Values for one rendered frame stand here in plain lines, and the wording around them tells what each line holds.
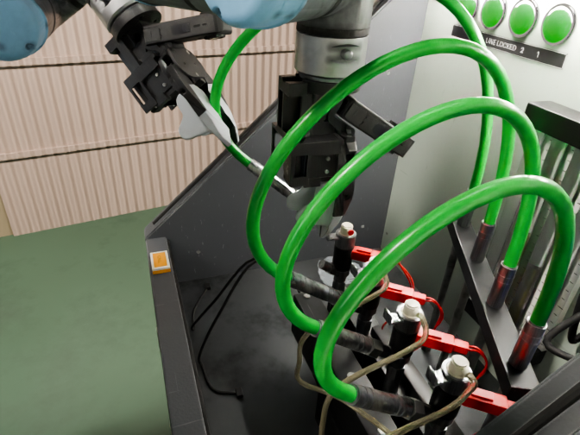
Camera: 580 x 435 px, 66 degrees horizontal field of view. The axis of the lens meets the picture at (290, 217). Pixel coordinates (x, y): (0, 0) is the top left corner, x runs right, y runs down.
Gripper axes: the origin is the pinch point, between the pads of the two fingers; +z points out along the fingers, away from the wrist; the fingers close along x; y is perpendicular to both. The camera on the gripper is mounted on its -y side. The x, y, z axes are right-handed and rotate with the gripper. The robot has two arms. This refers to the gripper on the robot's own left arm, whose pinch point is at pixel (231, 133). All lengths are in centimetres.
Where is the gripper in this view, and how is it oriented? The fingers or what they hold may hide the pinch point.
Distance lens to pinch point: 63.4
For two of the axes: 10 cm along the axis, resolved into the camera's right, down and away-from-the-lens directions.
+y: -7.7, 5.1, 3.8
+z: 5.8, 8.1, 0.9
